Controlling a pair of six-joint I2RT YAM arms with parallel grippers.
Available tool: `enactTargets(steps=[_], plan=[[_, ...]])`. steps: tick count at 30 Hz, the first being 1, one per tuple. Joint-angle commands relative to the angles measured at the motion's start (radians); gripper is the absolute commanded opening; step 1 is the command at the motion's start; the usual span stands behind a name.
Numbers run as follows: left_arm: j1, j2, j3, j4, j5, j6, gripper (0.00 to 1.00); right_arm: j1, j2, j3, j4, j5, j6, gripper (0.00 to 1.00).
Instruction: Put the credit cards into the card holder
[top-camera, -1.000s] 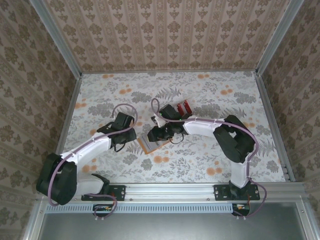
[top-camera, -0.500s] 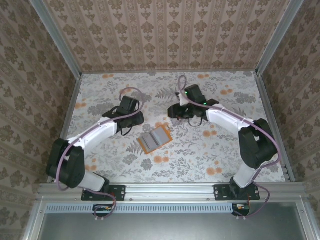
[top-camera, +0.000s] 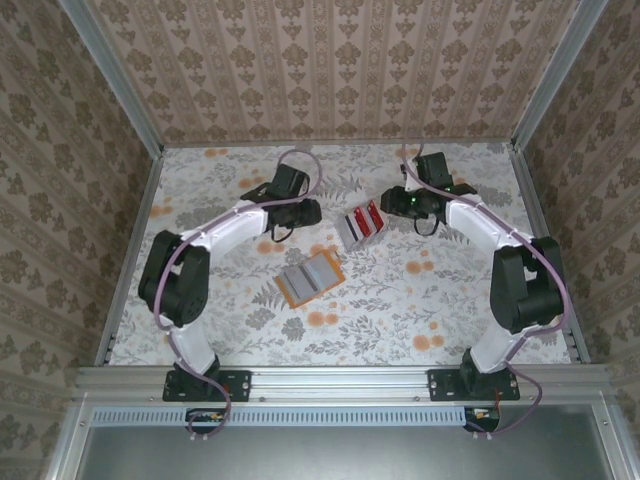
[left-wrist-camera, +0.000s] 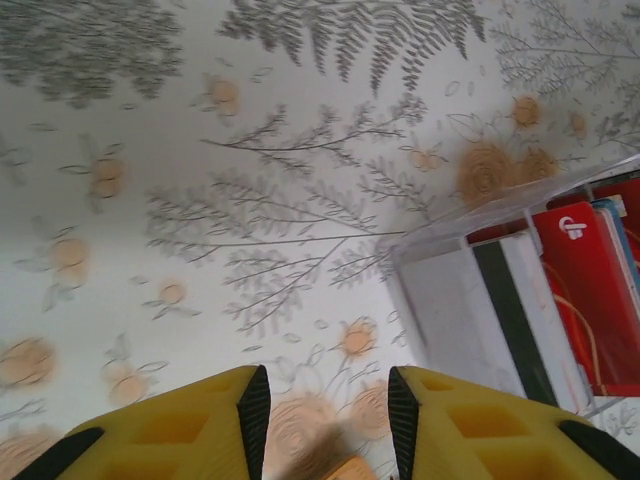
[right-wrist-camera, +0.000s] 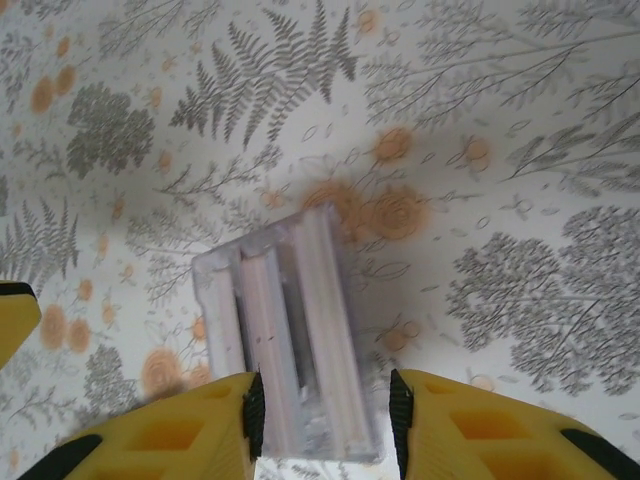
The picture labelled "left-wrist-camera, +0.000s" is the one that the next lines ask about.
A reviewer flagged white card black magnetic stripe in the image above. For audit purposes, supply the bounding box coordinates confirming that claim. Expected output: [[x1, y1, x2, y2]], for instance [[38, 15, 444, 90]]
[[399, 234, 594, 409]]

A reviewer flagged orange leather card holder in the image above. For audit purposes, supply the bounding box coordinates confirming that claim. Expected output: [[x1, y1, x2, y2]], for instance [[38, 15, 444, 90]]
[[287, 427, 376, 480]]

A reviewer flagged clear acrylic card stand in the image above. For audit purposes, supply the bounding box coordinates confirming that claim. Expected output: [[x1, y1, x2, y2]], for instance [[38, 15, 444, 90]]
[[389, 153, 640, 419]]

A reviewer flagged light blue credit card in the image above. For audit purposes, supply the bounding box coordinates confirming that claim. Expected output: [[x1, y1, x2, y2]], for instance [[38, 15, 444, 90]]
[[592, 196, 640, 291]]

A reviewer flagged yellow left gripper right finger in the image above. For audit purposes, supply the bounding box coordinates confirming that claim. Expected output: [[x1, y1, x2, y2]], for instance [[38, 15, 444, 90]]
[[387, 366, 640, 480]]

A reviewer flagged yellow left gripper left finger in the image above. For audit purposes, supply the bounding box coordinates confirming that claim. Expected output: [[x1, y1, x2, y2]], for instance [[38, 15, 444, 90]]
[[49, 364, 271, 480]]

